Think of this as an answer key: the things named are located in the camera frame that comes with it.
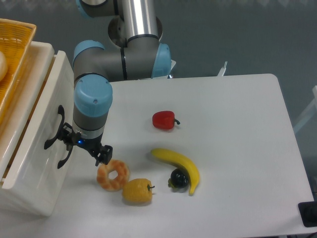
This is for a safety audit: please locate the dark mangosteen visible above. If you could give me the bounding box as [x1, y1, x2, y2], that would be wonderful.
[167, 168, 189, 192]

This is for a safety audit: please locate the orange woven basket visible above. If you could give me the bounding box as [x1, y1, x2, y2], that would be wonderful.
[0, 18, 37, 120]

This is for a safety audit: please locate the white frame at right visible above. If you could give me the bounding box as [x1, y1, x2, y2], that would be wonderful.
[293, 86, 317, 134]

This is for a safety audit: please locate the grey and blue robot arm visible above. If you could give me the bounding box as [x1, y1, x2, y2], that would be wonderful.
[58, 0, 172, 164]

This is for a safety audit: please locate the white table bracket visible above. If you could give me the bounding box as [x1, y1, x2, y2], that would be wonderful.
[217, 61, 228, 77]

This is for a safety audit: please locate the yellow banana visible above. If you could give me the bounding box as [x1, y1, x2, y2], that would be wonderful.
[151, 148, 200, 196]

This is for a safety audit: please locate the white drawer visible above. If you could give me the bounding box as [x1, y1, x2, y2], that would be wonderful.
[2, 51, 73, 190]

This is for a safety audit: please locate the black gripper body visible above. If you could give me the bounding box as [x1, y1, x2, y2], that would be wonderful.
[71, 132, 103, 159]

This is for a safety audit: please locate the red bell pepper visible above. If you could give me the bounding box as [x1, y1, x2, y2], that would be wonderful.
[152, 111, 180, 130]

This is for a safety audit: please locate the black device at edge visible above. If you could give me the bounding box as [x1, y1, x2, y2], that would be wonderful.
[298, 201, 317, 228]

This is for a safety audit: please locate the white drawer cabinet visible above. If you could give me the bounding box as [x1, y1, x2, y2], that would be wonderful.
[0, 42, 73, 216]

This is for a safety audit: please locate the yellow bell pepper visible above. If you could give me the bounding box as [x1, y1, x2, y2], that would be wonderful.
[122, 178, 155, 203]

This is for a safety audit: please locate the glazed donut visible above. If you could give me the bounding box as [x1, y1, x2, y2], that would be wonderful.
[96, 160, 130, 192]

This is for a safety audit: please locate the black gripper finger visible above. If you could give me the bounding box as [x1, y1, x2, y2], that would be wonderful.
[95, 144, 113, 166]
[60, 122, 81, 150]

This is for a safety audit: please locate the pale bread roll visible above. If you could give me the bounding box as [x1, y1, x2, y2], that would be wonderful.
[0, 52, 8, 81]

